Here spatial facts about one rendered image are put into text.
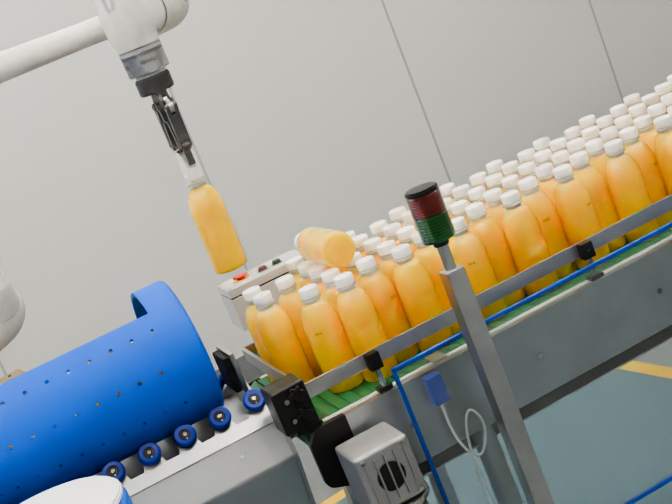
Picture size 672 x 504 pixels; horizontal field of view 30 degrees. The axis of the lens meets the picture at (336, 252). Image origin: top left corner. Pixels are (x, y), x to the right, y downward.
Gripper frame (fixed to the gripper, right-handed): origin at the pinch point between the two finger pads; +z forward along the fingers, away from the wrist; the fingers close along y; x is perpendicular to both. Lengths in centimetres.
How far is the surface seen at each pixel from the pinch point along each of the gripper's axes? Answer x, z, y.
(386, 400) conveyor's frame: 9, 51, 39
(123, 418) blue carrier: -36, 34, 30
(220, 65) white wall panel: 90, 3, -288
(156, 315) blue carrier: -22.4, 20.0, 25.7
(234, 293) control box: -0.3, 30.9, -7.8
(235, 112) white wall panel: 88, 24, -287
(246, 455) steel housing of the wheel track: -18, 52, 29
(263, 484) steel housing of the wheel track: -17, 59, 30
